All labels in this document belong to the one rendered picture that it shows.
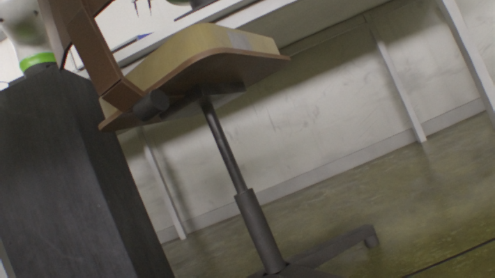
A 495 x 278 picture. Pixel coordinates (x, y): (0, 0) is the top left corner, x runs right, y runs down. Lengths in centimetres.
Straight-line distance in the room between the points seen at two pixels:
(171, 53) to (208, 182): 160
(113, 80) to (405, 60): 188
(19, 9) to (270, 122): 149
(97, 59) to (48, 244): 56
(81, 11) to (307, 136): 162
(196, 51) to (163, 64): 7
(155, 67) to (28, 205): 56
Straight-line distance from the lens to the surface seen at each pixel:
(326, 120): 200
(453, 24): 128
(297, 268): 74
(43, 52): 108
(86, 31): 60
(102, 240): 89
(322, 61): 204
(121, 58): 123
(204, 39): 54
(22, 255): 102
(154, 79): 59
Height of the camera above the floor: 39
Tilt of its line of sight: 3 degrees up
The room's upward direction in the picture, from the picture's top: 23 degrees counter-clockwise
